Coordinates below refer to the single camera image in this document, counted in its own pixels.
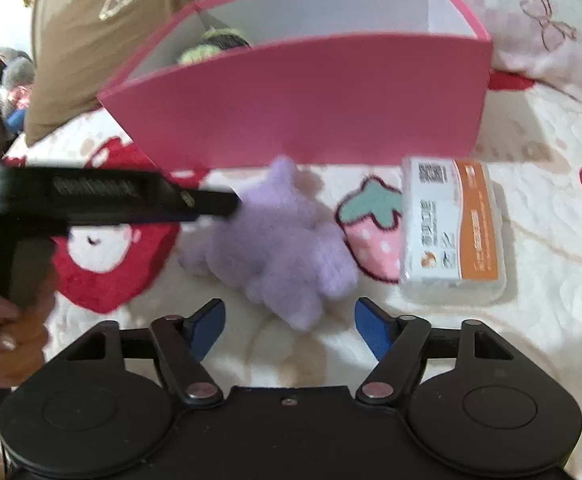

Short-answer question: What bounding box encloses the brown pillow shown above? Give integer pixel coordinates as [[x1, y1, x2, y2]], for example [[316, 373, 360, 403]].
[[24, 0, 194, 145]]

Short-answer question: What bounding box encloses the clear box orange label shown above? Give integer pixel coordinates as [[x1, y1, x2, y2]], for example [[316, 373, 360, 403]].
[[399, 157, 507, 306]]

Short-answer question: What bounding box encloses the purple plush toy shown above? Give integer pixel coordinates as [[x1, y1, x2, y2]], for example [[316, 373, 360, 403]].
[[179, 156, 359, 332]]

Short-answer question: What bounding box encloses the person left hand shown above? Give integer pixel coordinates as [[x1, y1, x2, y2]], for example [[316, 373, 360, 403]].
[[0, 266, 58, 389]]

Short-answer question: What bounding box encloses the pink paper box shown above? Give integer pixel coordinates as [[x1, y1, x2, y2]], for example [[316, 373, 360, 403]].
[[99, 0, 492, 170]]

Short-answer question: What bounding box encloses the green yarn ball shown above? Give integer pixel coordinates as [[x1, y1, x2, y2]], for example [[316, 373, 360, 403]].
[[178, 28, 251, 66]]

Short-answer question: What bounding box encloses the grey stuffed toy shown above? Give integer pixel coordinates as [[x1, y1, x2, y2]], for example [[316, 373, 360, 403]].
[[0, 47, 35, 112]]

